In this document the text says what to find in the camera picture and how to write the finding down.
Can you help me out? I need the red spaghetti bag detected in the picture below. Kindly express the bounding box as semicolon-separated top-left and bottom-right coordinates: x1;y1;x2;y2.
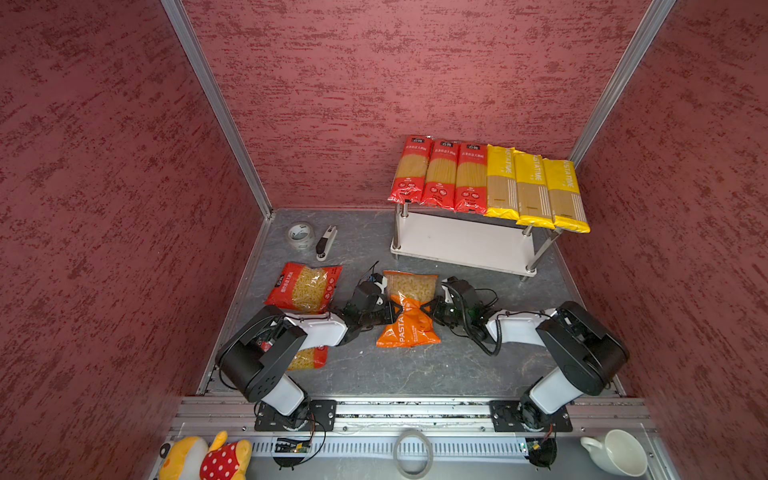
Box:
454;142;487;215
420;140;460;211
388;135;434;204

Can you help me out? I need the red fusilli bag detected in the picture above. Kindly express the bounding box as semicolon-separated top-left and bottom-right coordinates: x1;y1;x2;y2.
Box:
265;262;343;314
288;347;328;371

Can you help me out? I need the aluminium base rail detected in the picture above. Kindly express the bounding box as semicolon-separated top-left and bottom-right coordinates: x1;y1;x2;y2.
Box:
169;394;661;462

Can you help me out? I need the orange macaroni bag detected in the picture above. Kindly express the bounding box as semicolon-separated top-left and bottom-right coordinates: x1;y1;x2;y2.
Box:
376;270;441;348

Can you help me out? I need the clear packing tape roll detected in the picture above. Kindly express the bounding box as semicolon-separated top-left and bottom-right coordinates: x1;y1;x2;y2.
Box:
286;222;315;251

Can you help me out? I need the yellow spaghetti bag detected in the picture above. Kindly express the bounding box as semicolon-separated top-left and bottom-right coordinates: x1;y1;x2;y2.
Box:
513;150;555;229
543;159;591;234

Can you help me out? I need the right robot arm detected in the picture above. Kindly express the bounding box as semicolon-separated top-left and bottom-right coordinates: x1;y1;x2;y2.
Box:
420;277;630;433

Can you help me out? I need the yellow spaghetti bag crosswise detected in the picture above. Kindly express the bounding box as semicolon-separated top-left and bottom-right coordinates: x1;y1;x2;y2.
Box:
486;145;519;221

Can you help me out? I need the yellow plush toy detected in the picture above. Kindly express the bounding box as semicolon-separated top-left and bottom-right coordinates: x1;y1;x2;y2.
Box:
156;431;253;480

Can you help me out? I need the white two-tier shelf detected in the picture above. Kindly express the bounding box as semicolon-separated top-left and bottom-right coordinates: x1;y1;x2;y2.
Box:
390;204;564;277

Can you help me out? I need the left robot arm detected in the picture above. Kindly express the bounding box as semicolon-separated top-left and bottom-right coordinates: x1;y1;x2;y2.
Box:
215;278;403;431

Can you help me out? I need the grey ring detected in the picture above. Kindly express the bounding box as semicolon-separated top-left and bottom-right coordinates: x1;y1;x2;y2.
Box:
392;428;435;480

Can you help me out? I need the white ceramic cup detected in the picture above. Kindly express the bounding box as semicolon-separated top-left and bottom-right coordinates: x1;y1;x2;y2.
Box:
580;429;648;478

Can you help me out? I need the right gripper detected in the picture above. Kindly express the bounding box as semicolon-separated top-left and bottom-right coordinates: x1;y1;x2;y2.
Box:
418;296;469;329

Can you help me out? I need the black white stapler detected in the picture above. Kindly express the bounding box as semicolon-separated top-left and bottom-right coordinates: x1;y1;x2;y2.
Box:
315;225;338;261

